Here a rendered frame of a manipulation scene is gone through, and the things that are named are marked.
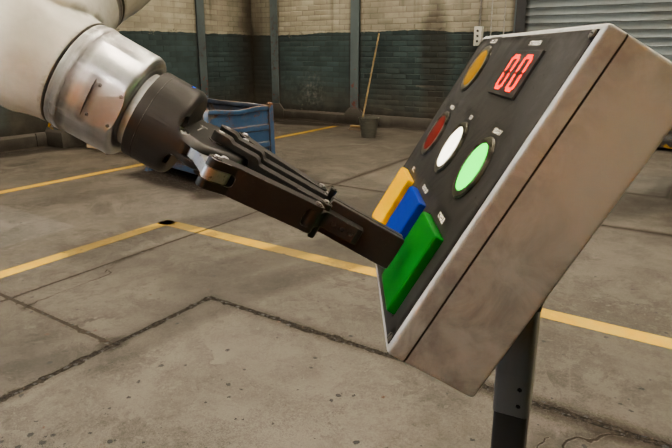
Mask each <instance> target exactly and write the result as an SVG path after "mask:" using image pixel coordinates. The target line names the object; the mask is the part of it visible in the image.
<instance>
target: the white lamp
mask: <svg viewBox="0 0 672 448"><path fill-rule="evenodd" d="M462 132H463V128H462V127H460V128H458V129H457V130H456V131H455V132H454V133H453V134H452V135H451V136H450V138H449V139H448V141H447V142H446V144H445V145H444V147H443V149H442V151H441V153H440V155H439V158H438V161H437V165H438V166H440V165H442V164H443V163H444V162H445V161H446V160H447V159H448V158H449V157H450V155H451V154H452V152H453V151H454V149H455V148H456V146H457V144H458V142H459V140H460V138H461V135H462Z"/></svg>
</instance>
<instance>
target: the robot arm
mask: <svg viewBox="0 0 672 448"><path fill-rule="evenodd" d="M150 1H151V0H0V106H2V107H4V108H7V109H9V110H12V111H16V112H21V113H26V114H29V115H32V116H35V117H38V118H40V119H42V120H45V121H47V122H49V123H51V124H52V125H53V126H54V127H56V128H57V129H59V130H62V131H65V132H67V133H69V134H71V135H73V136H75V137H76V138H78V139H80V140H82V141H84V142H86V144H89V145H91V146H93V147H95V148H97V149H98V150H100V151H102V152H104V153H105V154H106V155H109V154H115V153H118V152H120V151H122V153H124V154H126V155H128V156H129V157H131V158H133V159H135V160H137V161H138V162H140V163H142V164H144V165H146V166H148V167H149V168H151V169H153V170H155V171H157V172H160V173H162V172H166V171H168V170H169V169H170V168H172V167H173V166H174V164H175V163H176V162H177V161H178V160H179V161H181V162H182V163H183V164H184V165H185V166H187V167H189V168H191V169H194V170H193V172H194V173H195V174H196V175H198V177H197V179H196V181H195V184H196V185H197V186H199V187H200V188H201V189H205V190H208V191H212V192H215V193H218V194H221V195H224V196H226V197H229V198H231V199H233V200H235V201H237V202H240V203H242V204H244V205H246V206H248V207H250V208H253V209H255V210H257V211H259V212H261V213H264V214H266V215H268V216H270V217H272V218H274V219H277V220H279V221H281V222H283V223H285V224H288V225H290V226H292V227H294V228H296V229H298V230H300V231H302V232H304V233H308V234H307V236H308V237H310V238H314V236H315V235H316V233H317V231H318V232H320V233H322V234H323V235H325V236H327V237H329V238H331V239H332V240H334V241H336V242H338V243H340V244H341V245H343V246H345V247H347V248H349V249H350V250H352V251H354V252H356V253H358V254H359V255H361V256H363V257H365V258H366V259H368V260H370V261H372V262H374V263H375V264H377V265H379V266H381V267H383V268H384V269H387V268H388V266H389V265H390V263H391V262H392V260H393V259H394V257H395V256H396V254H397V252H398V251H399V249H400V248H401V246H402V245H403V243H404V239H403V236H402V234H400V233H398V232H397V231H395V230H393V229H391V228H390V227H388V226H386V225H384V224H382V223H381V222H379V221H377V220H375V219H374V218H372V217H370V216H368V215H367V214H365V213H363V212H361V211H360V210H358V209H356V208H354V207H352V206H351V205H349V204H347V203H345V202H344V201H342V200H340V199H338V198H337V197H335V194H336V193H337V191H338V190H337V189H336V188H335V187H333V186H331V188H330V190H329V191H328V192H327V188H326V187H325V185H324V184H322V183H319V182H317V181H316V180H314V179H313V178H311V177H310V176H308V175H306V174H305V173H303V172H302V171H300V170H299V169H297V168H295V167H294V166H292V165H291V164H289V163H288V162H286V161H285V160H283V159H281V158H280V157H278V156H277V155H275V154H274V153H272V152H270V151H269V150H267V149H266V148H264V147H263V146H261V145H260V144H258V143H257V142H256V141H255V140H253V139H252V138H251V137H250V136H249V135H248V134H247V133H244V132H239V133H238V132H237V131H235V130H233V129H231V128H230V127H228V126H226V125H221V127H220V128H219V127H217V126H215V125H213V124H211V123H207V122H206V121H204V118H203V114H204V112H205V111H206V108H207V96H206V94H205V93H204V92H203V91H201V90H199V89H197V88H196V87H194V86H192V85H190V84H189V83H187V82H185V81H183V80H182V79H180V78H178V77H176V76H175V75H173V74H171V73H169V72H167V69H166V64H165V62H164V60H163V59H162V58H161V57H159V56H157V55H156V54H154V53H152V52H150V51H149V50H147V49H145V48H143V47H142V46H140V45H138V44H137V43H135V42H133V41H131V40H130V39H128V38H126V37H124V36H123V35H121V34H120V33H119V32H118V31H116V30H115V29H116V28H117V27H118V26H119V25H120V24H121V23H122V22H124V21H125V20H126V19H127V18H129V17H130V16H132V15H134V14H136V13H137V12H138V11H139V10H141V9H142V8H143V7H144V6H145V5H146V4H147V3H149V2H150Z"/></svg>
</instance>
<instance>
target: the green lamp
mask: <svg viewBox="0 0 672 448"><path fill-rule="evenodd" d="M487 151H488V145H487V143H483V144H481V145H480V146H478V147H477V148H476V149H475V150H474V151H473V152H472V154H471V155H470V156H469V158H468V159H467V160H466V162H465V164H464V165H463V167H462V169H461V171H460V173H459V175H458V178H457V181H456V189H457V190H461V189H463V188H464V187H466V186H467V185H468V184H469V183H470V182H471V180H472V179H473V178H474V177H475V175H476V174H477V172H478V171H479V169H480V168H481V166H482V164H483V162H484V160H485V157H486V155H487Z"/></svg>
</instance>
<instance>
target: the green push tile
mask: <svg viewBox="0 0 672 448"><path fill-rule="evenodd" d="M443 241H444V239H443V237H442V235H441V233H440V231H439V229H438V227H437V225H436V223H435V221H434V219H433V217H432V216H431V214H429V213H427V212H422V213H421V214H420V216H419V218H418V219H417V221H416V222H415V224H414V225H413V227H412V228H411V230H410V231H409V233H408V235H407V236H406V238H405V239H404V243H403V245H402V246H401V248H400V249H399V251H398V252H397V254H396V256H395V257H394V259H393V260H392V262H391V263H390V265H389V266H388V268H387V269H385V270H384V272H383V273H382V283H383V290H384V296H385V303H386V309H387V311H388V312H390V313H391V314H393V315H394V314H395V313H396V311H397V310H398V308H399V307H400V305H401V304H402V302H403V301H404V299H405V298H406V296H407V295H408V293H409V292H410V290H411V289H412V287H413V286H414V284H415V283H416V281H417V280H418V278H419V277H420V275H421V274H422V272H423V271H424V269H425V268H426V266H427V265H428V263H429V262H430V260H431V259H432V257H433V256H434V254H435V253H436V251H437V250H438V248H439V247H440V245H441V244H442V242H443Z"/></svg>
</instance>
